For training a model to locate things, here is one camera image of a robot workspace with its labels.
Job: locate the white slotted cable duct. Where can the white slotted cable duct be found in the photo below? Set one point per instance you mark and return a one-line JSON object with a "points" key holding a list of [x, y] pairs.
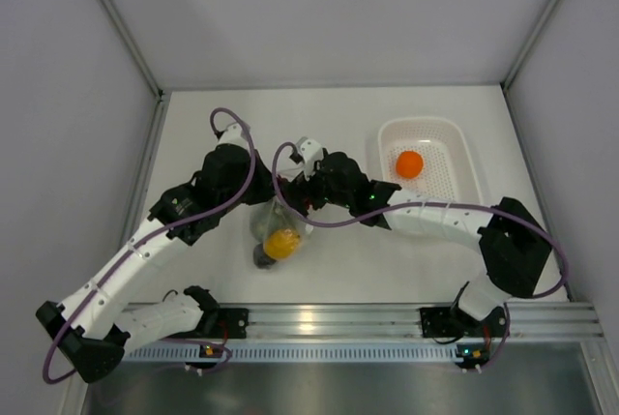
{"points": [[246, 352]]}

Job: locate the fake dark plum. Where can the fake dark plum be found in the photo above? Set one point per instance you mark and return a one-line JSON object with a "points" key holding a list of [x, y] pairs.
{"points": [[261, 259]]}

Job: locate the white perforated plastic basket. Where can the white perforated plastic basket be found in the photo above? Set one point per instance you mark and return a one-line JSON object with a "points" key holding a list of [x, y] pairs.
{"points": [[447, 172]]}

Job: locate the right aluminium corner post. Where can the right aluminium corner post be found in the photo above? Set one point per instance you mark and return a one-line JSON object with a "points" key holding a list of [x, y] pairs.
{"points": [[538, 27]]}

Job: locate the left aluminium side rail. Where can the left aluminium side rail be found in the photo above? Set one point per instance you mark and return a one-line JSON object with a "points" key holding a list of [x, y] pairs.
{"points": [[144, 170]]}

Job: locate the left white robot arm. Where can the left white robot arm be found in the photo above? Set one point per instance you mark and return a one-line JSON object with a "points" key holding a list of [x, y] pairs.
{"points": [[93, 330]]}

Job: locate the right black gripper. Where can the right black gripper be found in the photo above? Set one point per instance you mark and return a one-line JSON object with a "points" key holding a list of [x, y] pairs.
{"points": [[301, 189]]}

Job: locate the fake orange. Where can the fake orange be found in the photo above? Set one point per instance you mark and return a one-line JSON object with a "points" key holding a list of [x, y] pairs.
{"points": [[409, 165]]}

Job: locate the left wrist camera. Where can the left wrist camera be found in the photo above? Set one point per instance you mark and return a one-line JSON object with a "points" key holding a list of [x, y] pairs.
{"points": [[234, 134]]}

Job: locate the aluminium corner post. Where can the aluminium corner post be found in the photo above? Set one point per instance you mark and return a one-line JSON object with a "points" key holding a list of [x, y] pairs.
{"points": [[538, 27], [130, 44]]}

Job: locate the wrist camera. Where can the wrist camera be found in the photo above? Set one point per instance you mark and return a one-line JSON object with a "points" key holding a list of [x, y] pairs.
{"points": [[234, 134], [307, 153]]}

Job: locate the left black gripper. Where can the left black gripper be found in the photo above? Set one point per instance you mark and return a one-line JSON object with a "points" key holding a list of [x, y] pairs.
{"points": [[265, 191]]}

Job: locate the fake green melon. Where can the fake green melon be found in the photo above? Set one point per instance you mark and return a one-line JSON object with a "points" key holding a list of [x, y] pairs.
{"points": [[266, 219]]}

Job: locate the aluminium front rail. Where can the aluminium front rail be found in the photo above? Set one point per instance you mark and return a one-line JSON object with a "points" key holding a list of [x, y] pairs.
{"points": [[403, 322]]}

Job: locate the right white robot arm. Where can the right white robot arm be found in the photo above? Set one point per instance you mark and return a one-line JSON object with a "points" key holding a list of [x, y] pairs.
{"points": [[506, 236]]}

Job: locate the polka dot zip bag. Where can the polka dot zip bag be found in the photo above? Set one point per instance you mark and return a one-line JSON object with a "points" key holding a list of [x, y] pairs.
{"points": [[303, 228]]}

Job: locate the fake yellow lemon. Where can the fake yellow lemon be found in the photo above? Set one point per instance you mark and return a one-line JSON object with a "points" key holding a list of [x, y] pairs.
{"points": [[282, 243]]}

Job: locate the left aluminium corner post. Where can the left aluminium corner post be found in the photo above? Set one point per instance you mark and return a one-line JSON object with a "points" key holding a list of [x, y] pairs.
{"points": [[130, 44]]}

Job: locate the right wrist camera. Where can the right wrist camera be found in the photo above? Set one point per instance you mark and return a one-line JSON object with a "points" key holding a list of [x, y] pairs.
{"points": [[307, 153]]}

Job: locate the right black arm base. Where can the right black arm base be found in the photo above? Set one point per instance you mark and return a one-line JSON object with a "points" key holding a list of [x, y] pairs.
{"points": [[450, 323]]}

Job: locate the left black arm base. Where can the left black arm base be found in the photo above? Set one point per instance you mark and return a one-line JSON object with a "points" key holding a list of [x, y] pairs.
{"points": [[224, 323]]}

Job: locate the fake red grapes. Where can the fake red grapes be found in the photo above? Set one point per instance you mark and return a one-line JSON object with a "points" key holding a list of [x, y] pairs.
{"points": [[296, 196]]}

